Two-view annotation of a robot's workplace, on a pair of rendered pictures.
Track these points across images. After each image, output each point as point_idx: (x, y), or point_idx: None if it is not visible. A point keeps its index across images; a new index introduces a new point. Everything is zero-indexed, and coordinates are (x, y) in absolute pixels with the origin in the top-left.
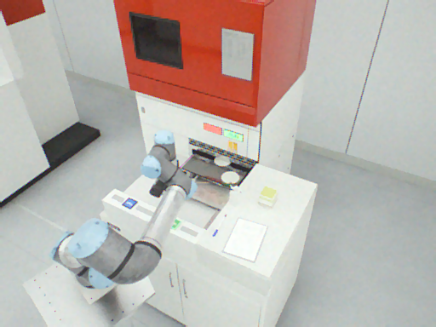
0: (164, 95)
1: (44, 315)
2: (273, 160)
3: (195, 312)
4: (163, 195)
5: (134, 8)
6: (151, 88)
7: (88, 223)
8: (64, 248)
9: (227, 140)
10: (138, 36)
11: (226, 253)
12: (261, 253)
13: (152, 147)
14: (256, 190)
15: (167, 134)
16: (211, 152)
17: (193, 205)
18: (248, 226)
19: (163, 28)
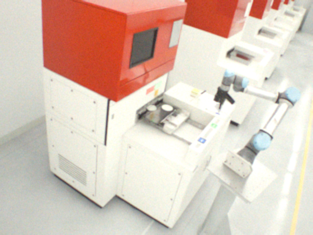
0: (139, 85)
1: (264, 187)
2: None
3: (204, 174)
4: (250, 88)
5: (138, 29)
6: (132, 88)
7: (290, 90)
8: (270, 132)
9: (155, 91)
10: (133, 50)
11: (227, 112)
12: (224, 104)
13: (234, 78)
14: (186, 97)
15: (230, 70)
16: (147, 107)
17: (181, 130)
18: (210, 104)
19: (148, 36)
